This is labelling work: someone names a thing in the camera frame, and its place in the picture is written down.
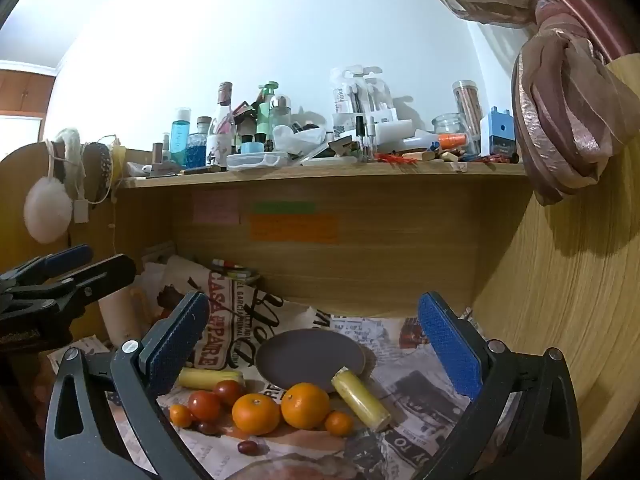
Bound clear plastic packaging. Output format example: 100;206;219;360
330;65;398;126

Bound clear bottle with red cap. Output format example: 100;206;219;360
207;81;237;161

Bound glass jar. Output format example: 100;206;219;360
432;112;468;138

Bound blue pencil sharpener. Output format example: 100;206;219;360
480;107;516;157

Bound white plastic bag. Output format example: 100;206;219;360
272;124;328;161

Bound wooden desk hutch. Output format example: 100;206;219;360
0;52;640;480

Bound green pump bottle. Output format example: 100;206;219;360
256;81;281;143

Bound white bottle with orange cap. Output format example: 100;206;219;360
412;130;468;151

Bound orange sticky note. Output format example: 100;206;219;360
249;213;340;244

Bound red tomato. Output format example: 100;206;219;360
213;380;245;407
188;391;222;422

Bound wooden cabinet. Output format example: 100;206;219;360
0;60;56;116

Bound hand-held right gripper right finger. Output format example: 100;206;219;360
417;291;583;480

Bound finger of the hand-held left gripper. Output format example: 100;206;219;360
0;244;95;293
0;254;137;322

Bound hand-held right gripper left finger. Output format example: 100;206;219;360
44;290;211;480

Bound dark polka-dot pouch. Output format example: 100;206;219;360
82;142;113;203

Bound newspaper-print cloth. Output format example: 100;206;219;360
47;255;506;480

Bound pink sticky note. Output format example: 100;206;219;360
194;192;241;225

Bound blue glass bottle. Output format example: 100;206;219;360
186;116;213;167

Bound clear plastic box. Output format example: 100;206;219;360
226;151;291;171

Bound light blue bottle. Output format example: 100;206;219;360
170;107;192;166

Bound large orange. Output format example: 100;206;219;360
281;382;332;430

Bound white powder puff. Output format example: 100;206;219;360
24;176;73;243

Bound clear bottle with silver cap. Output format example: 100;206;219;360
270;94;292;128

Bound brown shiny curtain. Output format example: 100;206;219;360
400;0;640;206

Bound green sticky note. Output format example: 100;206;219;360
252;201;317;214

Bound yellow banana piece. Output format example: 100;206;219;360
177;367;245;390
331;367;392;429

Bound dark grey plate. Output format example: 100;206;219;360
256;329;367;395

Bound tall clear canister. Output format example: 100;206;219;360
452;80;485;136

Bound white fluffy band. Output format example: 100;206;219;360
52;129;86;196

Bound medium orange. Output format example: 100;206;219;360
231;393;281;436

